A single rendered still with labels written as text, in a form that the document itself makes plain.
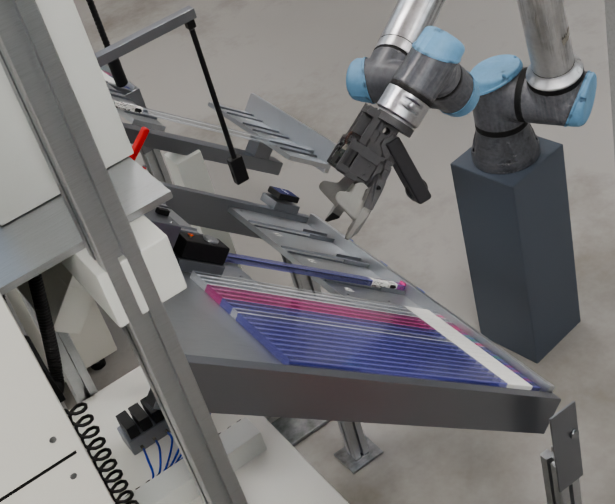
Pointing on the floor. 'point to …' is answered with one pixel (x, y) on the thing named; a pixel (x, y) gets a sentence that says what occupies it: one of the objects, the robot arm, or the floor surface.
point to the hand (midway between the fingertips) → (339, 232)
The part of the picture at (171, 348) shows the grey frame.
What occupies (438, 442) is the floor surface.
